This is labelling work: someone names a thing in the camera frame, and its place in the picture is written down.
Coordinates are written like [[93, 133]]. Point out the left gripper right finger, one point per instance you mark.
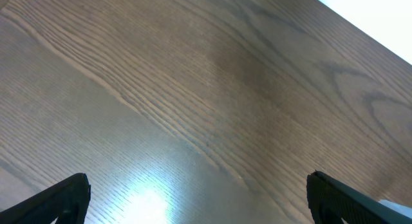
[[331, 201]]

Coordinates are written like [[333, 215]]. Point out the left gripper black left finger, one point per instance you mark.
[[65, 202]]

